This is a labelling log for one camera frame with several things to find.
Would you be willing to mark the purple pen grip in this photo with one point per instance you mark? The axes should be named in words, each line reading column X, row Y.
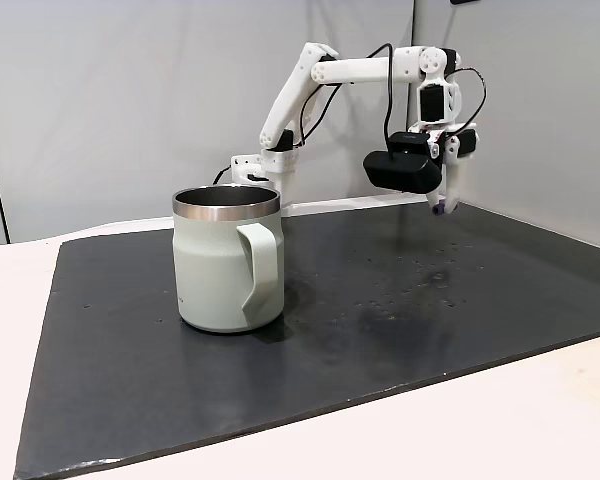
column 438, row 210

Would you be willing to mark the dark grey table mat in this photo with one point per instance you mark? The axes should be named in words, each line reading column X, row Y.
column 330, row 320

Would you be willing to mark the pale green steel-rimmed mug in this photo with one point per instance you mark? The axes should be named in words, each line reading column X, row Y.
column 220, row 270

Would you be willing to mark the black oval camera box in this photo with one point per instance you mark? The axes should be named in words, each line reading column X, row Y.
column 402, row 167

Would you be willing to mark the black wall-mounted object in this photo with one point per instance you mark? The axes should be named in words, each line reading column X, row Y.
column 464, row 1

